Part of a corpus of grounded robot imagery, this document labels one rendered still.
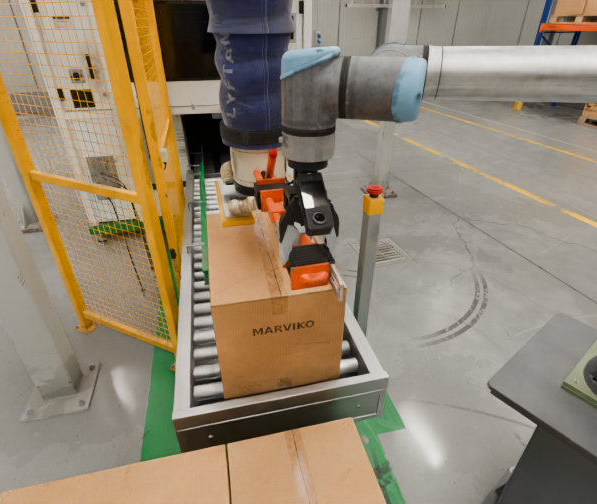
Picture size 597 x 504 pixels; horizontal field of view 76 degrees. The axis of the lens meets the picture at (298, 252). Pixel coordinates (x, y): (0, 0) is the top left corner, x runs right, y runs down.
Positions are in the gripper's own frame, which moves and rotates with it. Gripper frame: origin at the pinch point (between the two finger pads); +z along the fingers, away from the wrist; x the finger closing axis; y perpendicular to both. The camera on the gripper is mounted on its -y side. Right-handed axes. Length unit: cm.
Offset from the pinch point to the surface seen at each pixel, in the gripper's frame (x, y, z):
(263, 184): 3.1, 37.3, -1.9
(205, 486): 28, -2, 68
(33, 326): 100, 87, 75
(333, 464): -8, -4, 68
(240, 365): 15, 24, 52
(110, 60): 46, 93, -29
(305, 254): 0.9, -0.8, -1.9
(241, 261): 10, 45, 27
